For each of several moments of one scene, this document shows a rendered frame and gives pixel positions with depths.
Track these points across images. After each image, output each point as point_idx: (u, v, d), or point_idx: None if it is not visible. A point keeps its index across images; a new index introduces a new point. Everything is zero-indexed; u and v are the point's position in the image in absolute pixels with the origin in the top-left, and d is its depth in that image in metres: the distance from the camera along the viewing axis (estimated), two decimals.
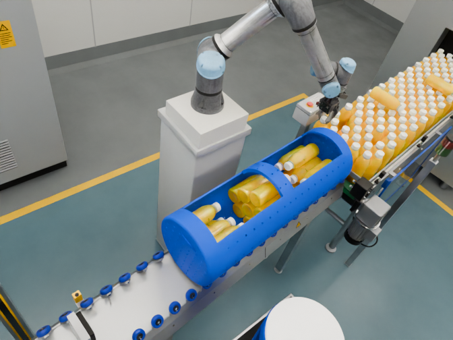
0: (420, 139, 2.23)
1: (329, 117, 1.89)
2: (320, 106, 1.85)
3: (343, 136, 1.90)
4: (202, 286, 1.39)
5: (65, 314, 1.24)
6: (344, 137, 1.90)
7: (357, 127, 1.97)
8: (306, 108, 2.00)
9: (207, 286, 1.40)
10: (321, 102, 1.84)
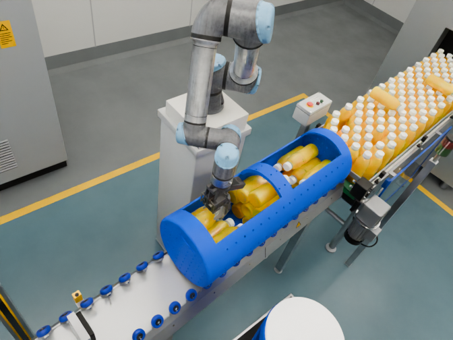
0: (420, 139, 2.23)
1: (220, 214, 1.38)
2: (203, 202, 1.34)
3: (343, 136, 1.90)
4: (203, 287, 1.39)
5: (65, 314, 1.24)
6: (344, 137, 1.90)
7: (357, 127, 1.97)
8: (306, 108, 2.00)
9: (208, 286, 1.40)
10: (203, 197, 1.32)
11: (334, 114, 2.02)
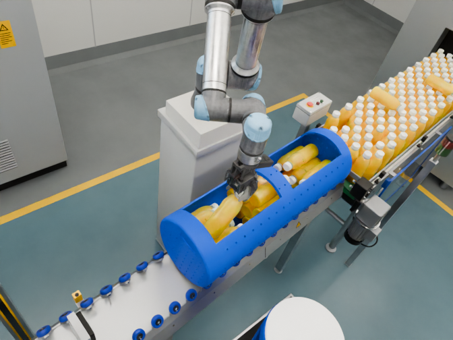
0: (420, 139, 2.23)
1: (245, 195, 1.25)
2: (228, 181, 1.20)
3: (343, 136, 1.90)
4: (203, 287, 1.39)
5: (65, 314, 1.24)
6: (344, 137, 1.90)
7: (357, 127, 1.97)
8: (306, 108, 2.00)
9: (208, 286, 1.40)
10: (228, 176, 1.19)
11: (334, 114, 2.02)
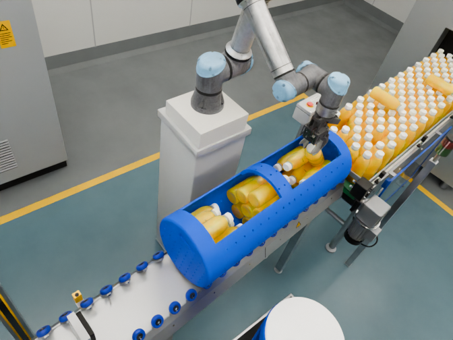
0: (420, 139, 2.23)
1: (316, 148, 1.46)
2: (305, 134, 1.42)
3: (308, 148, 1.52)
4: (203, 287, 1.39)
5: (65, 314, 1.24)
6: (309, 150, 1.52)
7: (357, 127, 1.97)
8: (306, 108, 2.00)
9: (208, 285, 1.40)
10: (305, 130, 1.41)
11: None
